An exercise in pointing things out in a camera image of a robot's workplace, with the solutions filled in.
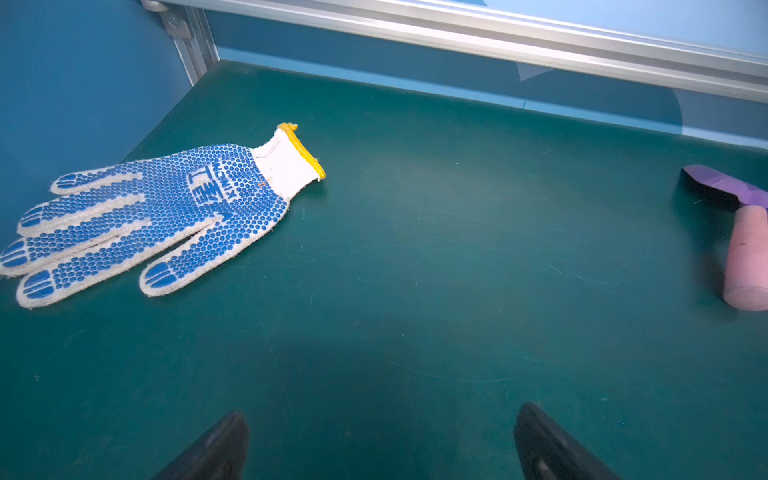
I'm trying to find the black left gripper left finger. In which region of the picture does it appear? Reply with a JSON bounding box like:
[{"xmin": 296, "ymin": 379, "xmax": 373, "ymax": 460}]
[{"xmin": 153, "ymin": 410, "xmax": 250, "ymax": 480}]

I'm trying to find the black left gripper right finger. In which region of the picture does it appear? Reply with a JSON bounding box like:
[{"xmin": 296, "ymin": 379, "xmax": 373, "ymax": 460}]
[{"xmin": 514, "ymin": 402, "xmax": 620, "ymax": 480}]

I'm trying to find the purple pink toy spatula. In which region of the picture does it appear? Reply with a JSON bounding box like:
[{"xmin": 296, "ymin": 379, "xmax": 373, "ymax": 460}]
[{"xmin": 683, "ymin": 165, "xmax": 767, "ymax": 312}]

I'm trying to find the blue dotted glove left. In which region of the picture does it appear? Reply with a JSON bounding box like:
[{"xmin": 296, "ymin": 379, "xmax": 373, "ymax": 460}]
[{"xmin": 1, "ymin": 123, "xmax": 326, "ymax": 309}]

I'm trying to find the left aluminium frame post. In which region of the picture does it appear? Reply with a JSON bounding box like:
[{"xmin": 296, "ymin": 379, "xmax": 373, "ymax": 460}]
[{"xmin": 159, "ymin": 4, "xmax": 220, "ymax": 85}]

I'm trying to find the horizontal aluminium frame rail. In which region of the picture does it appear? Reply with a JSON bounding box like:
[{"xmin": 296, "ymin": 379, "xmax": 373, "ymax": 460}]
[{"xmin": 140, "ymin": 0, "xmax": 768, "ymax": 104}]

